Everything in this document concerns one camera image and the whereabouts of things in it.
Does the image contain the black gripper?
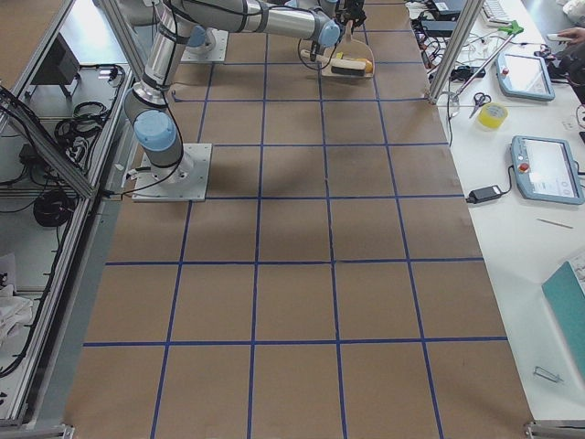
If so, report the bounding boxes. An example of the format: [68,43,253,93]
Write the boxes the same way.
[309,0,367,62]

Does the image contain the white hand brush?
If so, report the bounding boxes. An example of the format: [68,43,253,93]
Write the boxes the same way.
[316,55,373,77]

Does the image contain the beige dustpan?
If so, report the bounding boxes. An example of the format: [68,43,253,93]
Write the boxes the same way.
[324,23,375,79]

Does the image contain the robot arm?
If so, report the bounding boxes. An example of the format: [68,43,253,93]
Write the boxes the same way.
[124,1,343,182]

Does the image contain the black power adapter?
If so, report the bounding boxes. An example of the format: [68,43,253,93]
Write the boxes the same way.
[420,20,457,37]

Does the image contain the yellow tape roll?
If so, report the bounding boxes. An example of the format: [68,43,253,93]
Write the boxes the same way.
[477,102,508,130]

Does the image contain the long metal rod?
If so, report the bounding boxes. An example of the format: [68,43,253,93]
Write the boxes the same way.
[451,27,524,101]

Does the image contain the teach pendant far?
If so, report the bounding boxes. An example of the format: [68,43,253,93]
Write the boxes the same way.
[495,53,556,102]

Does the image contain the teach pendant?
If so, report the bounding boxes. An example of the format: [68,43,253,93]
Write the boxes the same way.
[495,53,556,102]
[510,135,584,206]

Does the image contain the black power brick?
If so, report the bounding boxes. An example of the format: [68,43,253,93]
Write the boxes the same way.
[466,185,503,204]

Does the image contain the teach pendant near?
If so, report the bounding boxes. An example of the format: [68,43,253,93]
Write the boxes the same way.
[510,135,584,206]

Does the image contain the teal notebook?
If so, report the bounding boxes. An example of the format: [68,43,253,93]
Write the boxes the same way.
[542,261,584,375]

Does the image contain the aluminium frame post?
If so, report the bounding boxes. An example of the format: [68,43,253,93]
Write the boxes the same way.
[427,0,484,104]

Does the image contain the black handled scissors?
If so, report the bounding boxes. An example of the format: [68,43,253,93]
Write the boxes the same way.
[469,92,492,118]

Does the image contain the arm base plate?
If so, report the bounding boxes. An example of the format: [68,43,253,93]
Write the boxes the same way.
[131,144,212,202]

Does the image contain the coiled black cables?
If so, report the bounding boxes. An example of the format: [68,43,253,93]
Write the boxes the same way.
[32,187,74,229]

